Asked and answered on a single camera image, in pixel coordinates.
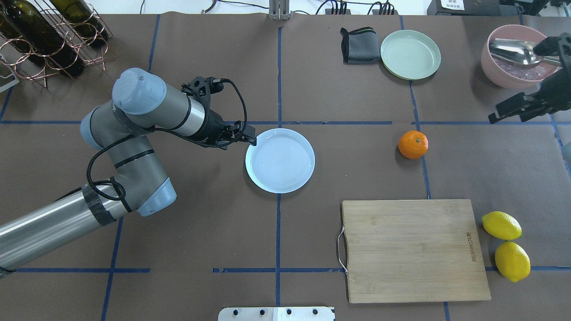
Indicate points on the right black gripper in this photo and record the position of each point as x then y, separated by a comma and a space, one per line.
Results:
557, 91

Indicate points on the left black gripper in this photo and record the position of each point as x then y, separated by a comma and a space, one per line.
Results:
214, 127

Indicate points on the light blue plate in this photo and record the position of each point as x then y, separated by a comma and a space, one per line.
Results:
282, 161

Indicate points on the orange mandarin fruit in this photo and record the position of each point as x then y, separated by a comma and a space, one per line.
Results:
413, 145

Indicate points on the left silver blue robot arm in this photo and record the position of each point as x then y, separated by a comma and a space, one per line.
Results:
125, 175

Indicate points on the light green plate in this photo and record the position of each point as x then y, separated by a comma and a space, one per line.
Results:
410, 55

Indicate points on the metal scoop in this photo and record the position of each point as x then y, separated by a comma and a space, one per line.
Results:
519, 52

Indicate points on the pink bowl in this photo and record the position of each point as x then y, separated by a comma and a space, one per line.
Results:
509, 75

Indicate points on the yellow lemon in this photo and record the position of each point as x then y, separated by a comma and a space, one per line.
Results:
512, 261
501, 225

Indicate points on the folded dark grey cloth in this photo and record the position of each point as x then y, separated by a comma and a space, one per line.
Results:
360, 47

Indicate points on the bamboo cutting board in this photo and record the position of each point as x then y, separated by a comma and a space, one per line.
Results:
406, 251

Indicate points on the dark green wine bottle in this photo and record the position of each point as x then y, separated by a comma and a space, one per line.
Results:
45, 39

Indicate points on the aluminium frame post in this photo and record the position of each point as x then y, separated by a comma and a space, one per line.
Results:
279, 10

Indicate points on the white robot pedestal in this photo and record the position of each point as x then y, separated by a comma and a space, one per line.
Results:
291, 313

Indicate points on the copper wire bottle rack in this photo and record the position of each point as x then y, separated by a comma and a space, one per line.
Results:
19, 57

